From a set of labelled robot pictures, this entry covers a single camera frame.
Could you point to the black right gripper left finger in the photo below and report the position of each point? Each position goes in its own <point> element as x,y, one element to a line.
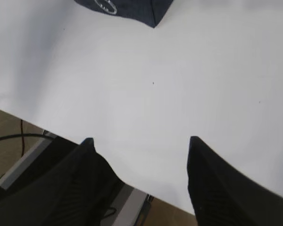
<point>77,191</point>

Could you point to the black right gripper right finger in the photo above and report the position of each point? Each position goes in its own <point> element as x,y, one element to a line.
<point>222,196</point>

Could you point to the navy blue lunch bag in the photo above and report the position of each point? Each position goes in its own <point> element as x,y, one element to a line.
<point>149,12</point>

